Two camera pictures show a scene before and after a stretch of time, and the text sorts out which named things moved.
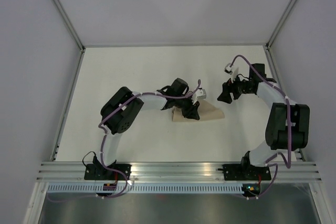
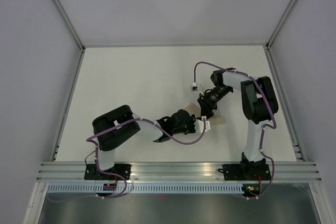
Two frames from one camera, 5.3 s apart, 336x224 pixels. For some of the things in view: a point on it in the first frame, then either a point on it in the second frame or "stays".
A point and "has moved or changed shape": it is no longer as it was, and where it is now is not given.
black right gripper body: [238, 86] -> [212, 97]
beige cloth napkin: [206, 110] has moved or changed shape
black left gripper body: [181, 103] -> [189, 128]
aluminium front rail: [179, 172] stays
